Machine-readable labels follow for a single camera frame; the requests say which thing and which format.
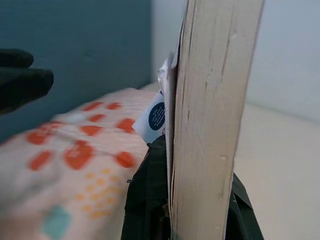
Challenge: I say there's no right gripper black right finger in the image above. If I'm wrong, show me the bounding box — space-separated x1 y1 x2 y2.
223 172 265 240

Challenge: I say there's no pink orange spotted pillow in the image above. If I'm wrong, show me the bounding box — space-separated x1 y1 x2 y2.
0 87 163 240

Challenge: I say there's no cream sheeted mattress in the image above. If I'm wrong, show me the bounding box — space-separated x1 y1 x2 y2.
138 81 320 240

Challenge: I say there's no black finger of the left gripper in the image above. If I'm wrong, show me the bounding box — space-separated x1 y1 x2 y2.
0 48 35 70
0 66 55 116

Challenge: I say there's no blue upholstered bed frame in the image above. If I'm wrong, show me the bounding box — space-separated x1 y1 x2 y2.
0 0 153 145

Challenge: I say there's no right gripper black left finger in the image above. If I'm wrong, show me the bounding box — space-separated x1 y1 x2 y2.
121 136 176 240

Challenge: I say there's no white blue lettered book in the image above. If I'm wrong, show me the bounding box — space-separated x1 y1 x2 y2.
132 0 266 240

